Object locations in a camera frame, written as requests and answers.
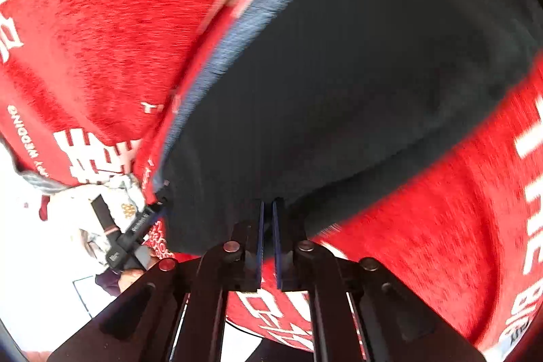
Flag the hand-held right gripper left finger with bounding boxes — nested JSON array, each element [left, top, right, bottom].
[[46, 198, 265, 362]]

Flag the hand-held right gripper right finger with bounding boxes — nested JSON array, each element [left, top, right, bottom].
[[271, 197, 489, 362]]

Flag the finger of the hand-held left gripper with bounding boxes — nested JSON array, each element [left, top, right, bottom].
[[146, 196, 169, 224]]

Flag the black pants with patterned waistband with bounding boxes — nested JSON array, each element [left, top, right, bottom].
[[140, 0, 536, 256]]

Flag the person's left hand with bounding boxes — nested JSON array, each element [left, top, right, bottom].
[[120, 249, 160, 287]]

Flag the white patterned cloth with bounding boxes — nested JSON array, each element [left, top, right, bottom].
[[40, 174, 147, 266]]

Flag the red printed blanket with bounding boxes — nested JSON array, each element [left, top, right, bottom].
[[0, 0, 543, 362]]

